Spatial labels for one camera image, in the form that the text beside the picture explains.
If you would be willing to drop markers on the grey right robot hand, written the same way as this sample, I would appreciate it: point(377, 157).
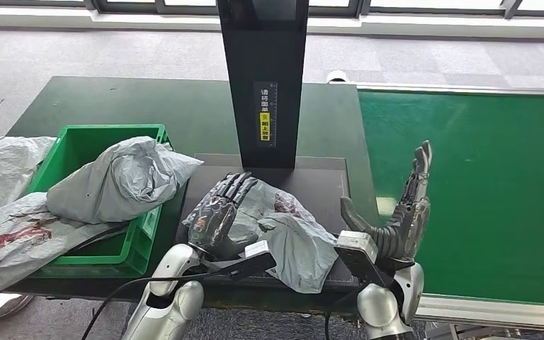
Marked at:
point(408, 225)

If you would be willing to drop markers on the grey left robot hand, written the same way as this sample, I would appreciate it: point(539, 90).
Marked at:
point(213, 220)

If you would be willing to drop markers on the grey parcel bag red print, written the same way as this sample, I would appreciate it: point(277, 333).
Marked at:
point(295, 244)
point(122, 183)
point(14, 239)

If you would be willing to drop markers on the green conveyor belt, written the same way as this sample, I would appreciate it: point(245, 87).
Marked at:
point(488, 164)

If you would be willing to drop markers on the white conveyor roller end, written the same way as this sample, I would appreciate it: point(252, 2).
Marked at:
point(337, 76)

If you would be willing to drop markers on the black inbound scanner machine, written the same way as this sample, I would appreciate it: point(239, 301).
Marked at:
point(265, 61)

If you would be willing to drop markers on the crumpled grey parcel bag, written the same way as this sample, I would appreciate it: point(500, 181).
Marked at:
point(0, 164)

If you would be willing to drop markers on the dark green table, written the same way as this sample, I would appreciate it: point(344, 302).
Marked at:
point(159, 103)

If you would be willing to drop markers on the green plastic crate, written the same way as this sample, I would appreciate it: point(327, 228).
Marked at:
point(84, 141)

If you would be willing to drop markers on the white window sill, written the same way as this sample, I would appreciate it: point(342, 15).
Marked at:
point(417, 26)

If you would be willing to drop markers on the round chrome base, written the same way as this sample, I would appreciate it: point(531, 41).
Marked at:
point(0, 305)

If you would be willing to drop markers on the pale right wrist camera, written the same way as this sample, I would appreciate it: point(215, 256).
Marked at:
point(359, 253)

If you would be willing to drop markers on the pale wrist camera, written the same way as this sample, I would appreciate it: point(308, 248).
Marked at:
point(258, 258)
point(359, 253)

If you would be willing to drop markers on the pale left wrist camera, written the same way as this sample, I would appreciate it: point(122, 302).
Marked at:
point(258, 258)

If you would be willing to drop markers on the aluminium conveyor frame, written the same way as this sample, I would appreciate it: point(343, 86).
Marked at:
point(488, 316)

